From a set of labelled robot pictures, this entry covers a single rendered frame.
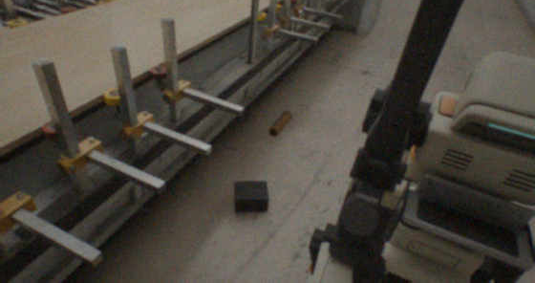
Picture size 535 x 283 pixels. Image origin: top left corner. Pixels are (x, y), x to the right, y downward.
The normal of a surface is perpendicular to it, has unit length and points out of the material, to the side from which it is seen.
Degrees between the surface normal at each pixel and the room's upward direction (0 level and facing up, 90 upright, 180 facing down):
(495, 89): 42
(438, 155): 98
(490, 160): 98
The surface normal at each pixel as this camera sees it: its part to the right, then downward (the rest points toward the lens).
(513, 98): -0.22, -0.25
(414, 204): 0.09, -0.80
